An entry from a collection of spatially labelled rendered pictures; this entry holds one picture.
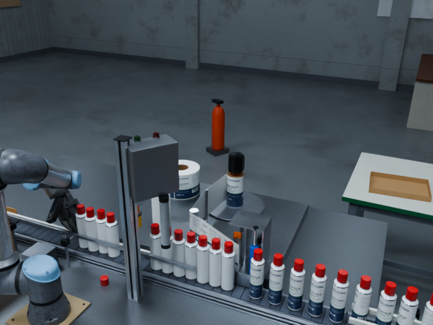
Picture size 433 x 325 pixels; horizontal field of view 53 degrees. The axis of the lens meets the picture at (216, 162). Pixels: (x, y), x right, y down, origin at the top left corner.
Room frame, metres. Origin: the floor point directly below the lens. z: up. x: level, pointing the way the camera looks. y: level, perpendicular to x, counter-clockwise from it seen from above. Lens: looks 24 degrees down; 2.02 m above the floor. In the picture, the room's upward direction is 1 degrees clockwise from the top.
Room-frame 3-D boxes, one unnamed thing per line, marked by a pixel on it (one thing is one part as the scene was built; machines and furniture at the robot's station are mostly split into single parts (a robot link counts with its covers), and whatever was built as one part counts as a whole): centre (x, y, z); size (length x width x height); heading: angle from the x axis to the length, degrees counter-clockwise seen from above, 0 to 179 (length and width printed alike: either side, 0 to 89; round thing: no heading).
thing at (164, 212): (1.35, 0.18, 1.18); 0.04 x 0.04 x 0.21
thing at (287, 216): (1.87, 0.01, 0.86); 0.80 x 0.67 x 0.05; 67
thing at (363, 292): (1.17, -0.50, 0.98); 0.05 x 0.05 x 0.20
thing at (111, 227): (1.56, 0.44, 0.98); 0.05 x 0.05 x 0.20
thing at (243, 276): (1.42, -0.13, 1.01); 0.14 x 0.13 x 0.26; 67
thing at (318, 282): (1.23, -0.36, 0.98); 0.05 x 0.05 x 0.20
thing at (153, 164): (1.38, 0.23, 1.38); 0.17 x 0.10 x 0.19; 122
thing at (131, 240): (1.35, 0.31, 1.17); 0.04 x 0.04 x 0.67; 67
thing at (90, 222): (1.60, 0.53, 0.98); 0.05 x 0.05 x 0.20
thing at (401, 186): (2.37, -1.11, 0.82); 0.34 x 0.24 x 0.04; 71
